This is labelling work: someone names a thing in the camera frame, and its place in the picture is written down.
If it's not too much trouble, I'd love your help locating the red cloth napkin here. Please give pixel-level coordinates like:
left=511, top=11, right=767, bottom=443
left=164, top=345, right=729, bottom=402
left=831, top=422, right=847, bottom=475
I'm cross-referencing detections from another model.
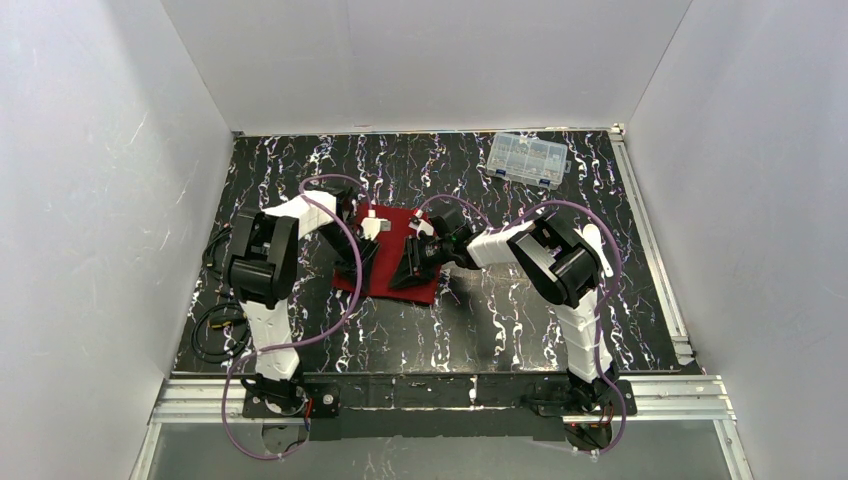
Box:
left=319, top=205, right=440, bottom=305

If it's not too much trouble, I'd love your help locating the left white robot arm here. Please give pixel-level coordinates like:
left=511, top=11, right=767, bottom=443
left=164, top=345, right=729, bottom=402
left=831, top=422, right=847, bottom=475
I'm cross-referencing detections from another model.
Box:
left=223, top=188, right=384, bottom=415

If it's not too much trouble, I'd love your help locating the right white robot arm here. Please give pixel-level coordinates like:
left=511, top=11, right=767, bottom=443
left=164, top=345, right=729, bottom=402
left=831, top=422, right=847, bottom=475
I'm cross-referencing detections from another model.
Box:
left=388, top=209, right=618, bottom=421

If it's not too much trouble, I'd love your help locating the clear plastic compartment box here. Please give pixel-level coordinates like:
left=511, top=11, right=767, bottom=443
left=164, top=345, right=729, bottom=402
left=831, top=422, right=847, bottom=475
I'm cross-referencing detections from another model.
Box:
left=485, top=132, right=573, bottom=190

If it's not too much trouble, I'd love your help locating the white plastic knife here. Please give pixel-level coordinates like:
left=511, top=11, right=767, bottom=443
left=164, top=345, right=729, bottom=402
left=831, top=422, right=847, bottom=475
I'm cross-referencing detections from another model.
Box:
left=581, top=223, right=614, bottom=278

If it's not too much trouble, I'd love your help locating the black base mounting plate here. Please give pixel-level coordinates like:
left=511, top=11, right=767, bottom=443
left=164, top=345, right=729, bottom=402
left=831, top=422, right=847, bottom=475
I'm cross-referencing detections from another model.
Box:
left=238, top=372, right=637, bottom=445

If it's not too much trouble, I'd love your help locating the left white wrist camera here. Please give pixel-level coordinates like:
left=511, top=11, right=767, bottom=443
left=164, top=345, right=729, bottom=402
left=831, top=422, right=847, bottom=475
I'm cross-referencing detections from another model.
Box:
left=360, top=215, right=391, bottom=241

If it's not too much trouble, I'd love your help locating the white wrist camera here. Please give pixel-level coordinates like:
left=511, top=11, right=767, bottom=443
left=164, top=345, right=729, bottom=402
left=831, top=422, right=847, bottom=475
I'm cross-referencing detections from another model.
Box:
left=360, top=215, right=391, bottom=241
left=409, top=215, right=434, bottom=238

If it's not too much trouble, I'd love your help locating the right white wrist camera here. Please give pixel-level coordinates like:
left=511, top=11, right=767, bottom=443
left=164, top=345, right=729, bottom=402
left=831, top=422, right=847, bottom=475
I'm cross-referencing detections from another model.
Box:
left=409, top=215, right=434, bottom=238

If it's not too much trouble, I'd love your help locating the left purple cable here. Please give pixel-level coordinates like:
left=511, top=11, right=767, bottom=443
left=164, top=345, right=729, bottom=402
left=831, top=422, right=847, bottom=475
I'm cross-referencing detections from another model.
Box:
left=220, top=173, right=376, bottom=462

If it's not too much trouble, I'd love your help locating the purple cable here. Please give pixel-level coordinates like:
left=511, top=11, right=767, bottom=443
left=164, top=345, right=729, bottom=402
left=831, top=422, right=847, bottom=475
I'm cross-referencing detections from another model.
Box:
left=414, top=193, right=628, bottom=457
left=220, top=173, right=376, bottom=462

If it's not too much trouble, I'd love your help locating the lower black coiled cable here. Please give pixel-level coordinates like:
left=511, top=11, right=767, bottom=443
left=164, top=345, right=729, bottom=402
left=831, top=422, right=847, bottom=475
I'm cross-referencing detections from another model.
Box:
left=190, top=302, right=253, bottom=366

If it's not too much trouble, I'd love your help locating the black coiled cable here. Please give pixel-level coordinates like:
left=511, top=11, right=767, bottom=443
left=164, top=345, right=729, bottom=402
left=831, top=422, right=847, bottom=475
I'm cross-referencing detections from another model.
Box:
left=201, top=227, right=234, bottom=285
left=190, top=302, right=253, bottom=366

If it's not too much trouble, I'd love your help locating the upper black coiled cable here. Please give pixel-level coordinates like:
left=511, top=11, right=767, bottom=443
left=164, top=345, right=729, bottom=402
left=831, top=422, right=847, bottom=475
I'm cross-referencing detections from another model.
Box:
left=201, top=227, right=234, bottom=285

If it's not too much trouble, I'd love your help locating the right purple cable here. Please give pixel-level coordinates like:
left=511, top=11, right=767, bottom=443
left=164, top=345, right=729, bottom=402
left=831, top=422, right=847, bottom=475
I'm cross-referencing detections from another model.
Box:
left=414, top=193, right=628, bottom=457

